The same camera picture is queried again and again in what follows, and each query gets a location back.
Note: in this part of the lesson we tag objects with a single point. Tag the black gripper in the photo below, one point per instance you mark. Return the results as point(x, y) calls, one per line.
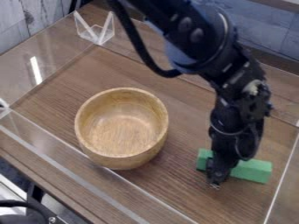
point(236, 128)

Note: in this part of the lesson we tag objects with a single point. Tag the green rectangular block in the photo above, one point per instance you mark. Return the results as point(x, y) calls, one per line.
point(252, 170)

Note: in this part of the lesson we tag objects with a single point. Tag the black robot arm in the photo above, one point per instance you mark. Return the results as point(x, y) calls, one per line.
point(201, 46)

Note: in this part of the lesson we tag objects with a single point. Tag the wooden bowl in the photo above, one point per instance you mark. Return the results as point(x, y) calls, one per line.
point(120, 126)

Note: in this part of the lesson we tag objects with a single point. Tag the black metal table frame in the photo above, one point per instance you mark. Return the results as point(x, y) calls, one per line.
point(49, 211)

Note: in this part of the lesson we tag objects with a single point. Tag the clear acrylic tray wall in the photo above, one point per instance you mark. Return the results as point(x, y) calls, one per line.
point(92, 191)

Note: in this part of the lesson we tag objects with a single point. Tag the clear acrylic corner bracket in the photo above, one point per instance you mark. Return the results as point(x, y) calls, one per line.
point(96, 34)

